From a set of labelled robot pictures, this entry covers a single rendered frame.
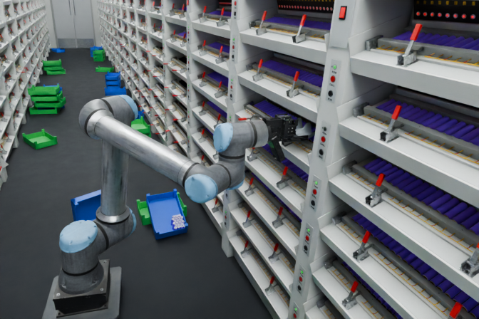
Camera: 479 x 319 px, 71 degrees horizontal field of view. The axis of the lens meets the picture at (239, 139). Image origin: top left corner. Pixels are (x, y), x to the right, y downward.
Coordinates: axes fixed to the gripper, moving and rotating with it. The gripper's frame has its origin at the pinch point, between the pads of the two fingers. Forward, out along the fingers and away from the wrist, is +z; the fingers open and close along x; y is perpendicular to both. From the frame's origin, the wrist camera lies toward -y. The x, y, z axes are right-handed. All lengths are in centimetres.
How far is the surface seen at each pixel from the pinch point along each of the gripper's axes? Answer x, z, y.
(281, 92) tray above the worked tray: 11.3, -6.9, 13.0
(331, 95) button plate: -18.2, -9.2, 19.3
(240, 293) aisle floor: 21, -11, -95
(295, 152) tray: -2.0, -6.9, -5.9
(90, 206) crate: 113, -77, -85
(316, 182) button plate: -17.9, -8.7, -9.7
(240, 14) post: 48, -9, 38
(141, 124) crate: 245, -21, -79
